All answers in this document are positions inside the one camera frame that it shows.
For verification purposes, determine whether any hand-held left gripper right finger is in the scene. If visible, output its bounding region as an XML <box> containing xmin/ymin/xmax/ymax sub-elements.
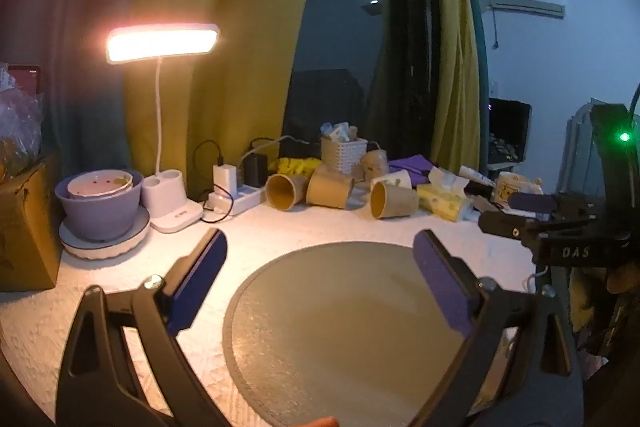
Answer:
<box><xmin>407</xmin><ymin>229</ymin><xmax>586</xmax><ymax>427</ymax></box>

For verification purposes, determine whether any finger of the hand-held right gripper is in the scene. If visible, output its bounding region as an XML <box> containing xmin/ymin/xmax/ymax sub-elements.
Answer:
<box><xmin>511</xmin><ymin>192</ymin><xmax>596</xmax><ymax>223</ymax></box>
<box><xmin>477</xmin><ymin>209</ymin><xmax>556</xmax><ymax>243</ymax></box>

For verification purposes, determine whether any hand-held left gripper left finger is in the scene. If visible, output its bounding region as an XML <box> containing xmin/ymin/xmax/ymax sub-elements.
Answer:
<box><xmin>55</xmin><ymin>227</ymin><xmax>231</xmax><ymax>427</ymax></box>

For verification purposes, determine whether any bamboo cup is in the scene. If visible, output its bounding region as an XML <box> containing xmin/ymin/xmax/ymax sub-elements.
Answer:
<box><xmin>370</xmin><ymin>181</ymin><xmax>420</xmax><ymax>221</ymax></box>
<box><xmin>265</xmin><ymin>173</ymin><xmax>309</xmax><ymax>212</ymax></box>
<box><xmin>306</xmin><ymin>164</ymin><xmax>355</xmax><ymax>210</ymax></box>
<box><xmin>360</xmin><ymin>150</ymin><xmax>391</xmax><ymax>181</ymax></box>

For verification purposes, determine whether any white printed cup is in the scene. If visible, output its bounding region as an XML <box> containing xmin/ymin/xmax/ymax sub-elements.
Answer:
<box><xmin>371</xmin><ymin>171</ymin><xmax>414</xmax><ymax>194</ymax></box>

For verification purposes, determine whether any white yellow printed mug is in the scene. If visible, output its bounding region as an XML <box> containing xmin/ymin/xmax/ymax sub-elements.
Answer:
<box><xmin>492</xmin><ymin>172</ymin><xmax>544</xmax><ymax>208</ymax></box>

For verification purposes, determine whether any white tube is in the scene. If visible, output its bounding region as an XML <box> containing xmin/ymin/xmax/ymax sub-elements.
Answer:
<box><xmin>459</xmin><ymin>165</ymin><xmax>497</xmax><ymax>186</ymax></box>

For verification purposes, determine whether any yellow tissue box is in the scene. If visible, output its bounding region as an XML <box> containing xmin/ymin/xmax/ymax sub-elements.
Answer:
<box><xmin>416</xmin><ymin>167</ymin><xmax>474</xmax><ymax>223</ymax></box>

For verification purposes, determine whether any black monitor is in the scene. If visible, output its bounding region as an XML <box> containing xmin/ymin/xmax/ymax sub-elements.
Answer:
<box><xmin>487</xmin><ymin>98</ymin><xmax>533</xmax><ymax>164</ymax></box>

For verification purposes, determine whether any white power strip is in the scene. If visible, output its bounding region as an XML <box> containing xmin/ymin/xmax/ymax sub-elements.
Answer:
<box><xmin>207</xmin><ymin>183</ymin><xmax>266</xmax><ymax>216</ymax></box>

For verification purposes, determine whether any white plate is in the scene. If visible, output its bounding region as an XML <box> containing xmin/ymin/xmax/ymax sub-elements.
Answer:
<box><xmin>59</xmin><ymin>206</ymin><xmax>151</xmax><ymax>262</ymax></box>

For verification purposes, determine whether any white charger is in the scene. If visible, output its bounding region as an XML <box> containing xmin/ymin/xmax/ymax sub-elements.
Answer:
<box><xmin>213</xmin><ymin>163</ymin><xmax>236</xmax><ymax>198</ymax></box>

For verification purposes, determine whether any purple cloth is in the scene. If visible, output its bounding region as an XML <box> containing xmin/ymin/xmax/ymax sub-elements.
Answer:
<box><xmin>388</xmin><ymin>155</ymin><xmax>437</xmax><ymax>182</ymax></box>

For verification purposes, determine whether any round grey mat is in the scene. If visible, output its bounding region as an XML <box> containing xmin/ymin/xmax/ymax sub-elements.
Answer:
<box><xmin>222</xmin><ymin>242</ymin><xmax>532</xmax><ymax>427</ymax></box>

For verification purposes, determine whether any purple bowl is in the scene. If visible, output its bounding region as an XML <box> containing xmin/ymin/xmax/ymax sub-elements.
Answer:
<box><xmin>55</xmin><ymin>169</ymin><xmax>146</xmax><ymax>243</ymax></box>

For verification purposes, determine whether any black charger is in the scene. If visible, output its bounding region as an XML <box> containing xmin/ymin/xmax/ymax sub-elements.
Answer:
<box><xmin>243</xmin><ymin>153</ymin><xmax>269</xmax><ymax>188</ymax></box>

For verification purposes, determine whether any pink white bowl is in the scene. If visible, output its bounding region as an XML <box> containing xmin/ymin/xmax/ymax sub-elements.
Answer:
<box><xmin>67</xmin><ymin>171</ymin><xmax>135</xmax><ymax>200</ymax></box>

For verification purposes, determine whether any yellow cloth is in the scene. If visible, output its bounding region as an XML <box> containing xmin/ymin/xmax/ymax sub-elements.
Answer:
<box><xmin>276</xmin><ymin>156</ymin><xmax>322</xmax><ymax>178</ymax></box>

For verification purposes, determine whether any white woven basket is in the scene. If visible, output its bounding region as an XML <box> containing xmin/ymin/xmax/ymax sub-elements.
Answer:
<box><xmin>320</xmin><ymin>136</ymin><xmax>369</xmax><ymax>176</ymax></box>

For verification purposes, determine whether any yellow curtain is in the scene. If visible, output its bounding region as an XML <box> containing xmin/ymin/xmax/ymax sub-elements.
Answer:
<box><xmin>124</xmin><ymin>0</ymin><xmax>327</xmax><ymax>204</ymax></box>
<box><xmin>424</xmin><ymin>0</ymin><xmax>489</xmax><ymax>174</ymax></box>

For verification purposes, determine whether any cardboard box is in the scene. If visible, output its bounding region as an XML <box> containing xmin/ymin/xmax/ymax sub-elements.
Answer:
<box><xmin>0</xmin><ymin>151</ymin><xmax>63</xmax><ymax>293</ymax></box>

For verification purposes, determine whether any white air conditioner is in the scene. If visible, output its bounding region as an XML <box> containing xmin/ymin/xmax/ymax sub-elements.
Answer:
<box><xmin>486</xmin><ymin>0</ymin><xmax>567</xmax><ymax>20</ymax></box>

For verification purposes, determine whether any white desk lamp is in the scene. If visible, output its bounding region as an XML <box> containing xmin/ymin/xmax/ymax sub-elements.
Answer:
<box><xmin>105</xmin><ymin>23</ymin><xmax>221</xmax><ymax>234</ymax></box>

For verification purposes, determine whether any clear plastic bag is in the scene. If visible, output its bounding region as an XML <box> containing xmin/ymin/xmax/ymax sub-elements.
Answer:
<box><xmin>0</xmin><ymin>62</ymin><xmax>45</xmax><ymax>172</ymax></box>

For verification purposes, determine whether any black cable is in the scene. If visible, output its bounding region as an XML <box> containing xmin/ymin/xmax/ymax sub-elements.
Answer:
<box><xmin>193</xmin><ymin>140</ymin><xmax>235</xmax><ymax>225</ymax></box>

